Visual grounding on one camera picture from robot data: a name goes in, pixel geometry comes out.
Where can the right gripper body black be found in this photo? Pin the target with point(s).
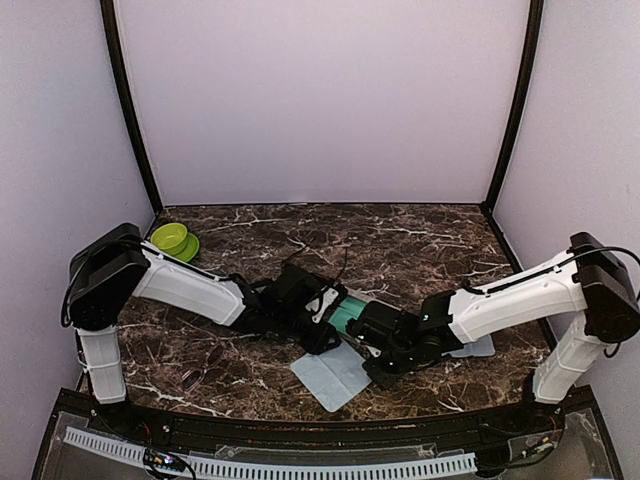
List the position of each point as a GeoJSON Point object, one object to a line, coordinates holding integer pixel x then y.
{"type": "Point", "coordinates": [386, 376]}

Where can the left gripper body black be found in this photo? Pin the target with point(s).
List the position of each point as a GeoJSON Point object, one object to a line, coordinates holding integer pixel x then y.
{"type": "Point", "coordinates": [311, 344]}

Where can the light blue cleaning cloth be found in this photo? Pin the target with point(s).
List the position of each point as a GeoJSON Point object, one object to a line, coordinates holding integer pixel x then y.
{"type": "Point", "coordinates": [334, 378]}

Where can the beige glasses case teal lining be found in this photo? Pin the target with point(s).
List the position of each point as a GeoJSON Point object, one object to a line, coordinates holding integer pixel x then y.
{"type": "Point", "coordinates": [349, 308]}

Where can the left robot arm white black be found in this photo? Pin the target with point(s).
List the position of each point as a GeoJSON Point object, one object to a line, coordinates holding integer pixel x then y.
{"type": "Point", "coordinates": [121, 265]}

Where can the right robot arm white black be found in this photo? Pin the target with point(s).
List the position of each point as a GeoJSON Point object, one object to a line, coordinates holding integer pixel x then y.
{"type": "Point", "coordinates": [588, 280]}

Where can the brown sunglasses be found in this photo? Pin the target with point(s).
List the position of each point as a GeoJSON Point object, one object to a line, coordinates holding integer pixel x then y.
{"type": "Point", "coordinates": [342, 265]}

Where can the pink transparent sunglasses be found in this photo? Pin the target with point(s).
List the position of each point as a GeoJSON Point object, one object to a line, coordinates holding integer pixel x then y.
{"type": "Point", "coordinates": [214, 351]}

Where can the folded light blue cloth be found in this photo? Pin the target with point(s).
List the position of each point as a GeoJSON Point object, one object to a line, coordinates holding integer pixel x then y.
{"type": "Point", "coordinates": [483, 347]}

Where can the green plate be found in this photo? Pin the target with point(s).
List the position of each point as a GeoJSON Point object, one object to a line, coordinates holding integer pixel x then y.
{"type": "Point", "coordinates": [190, 251]}

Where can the green bowl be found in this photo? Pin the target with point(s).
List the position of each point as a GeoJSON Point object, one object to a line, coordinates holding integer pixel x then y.
{"type": "Point", "coordinates": [171, 238]}

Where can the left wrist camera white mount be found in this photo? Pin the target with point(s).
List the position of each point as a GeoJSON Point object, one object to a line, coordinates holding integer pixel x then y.
{"type": "Point", "coordinates": [329, 297]}

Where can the black front rail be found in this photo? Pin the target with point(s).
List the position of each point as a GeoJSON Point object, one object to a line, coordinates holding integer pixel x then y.
{"type": "Point", "coordinates": [484, 429]}

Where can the white slotted cable duct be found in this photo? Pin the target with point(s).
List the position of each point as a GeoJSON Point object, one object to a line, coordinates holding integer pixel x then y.
{"type": "Point", "coordinates": [200, 466]}

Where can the left black frame post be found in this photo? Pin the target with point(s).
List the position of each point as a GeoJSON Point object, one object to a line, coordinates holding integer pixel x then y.
{"type": "Point", "coordinates": [124, 92]}

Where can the black frame post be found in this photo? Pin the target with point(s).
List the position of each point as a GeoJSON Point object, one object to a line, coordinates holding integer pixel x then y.
{"type": "Point", "coordinates": [124, 92]}
{"type": "Point", "coordinates": [521, 89]}

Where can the right black frame post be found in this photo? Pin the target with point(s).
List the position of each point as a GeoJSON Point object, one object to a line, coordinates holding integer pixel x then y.
{"type": "Point", "coordinates": [521, 89]}

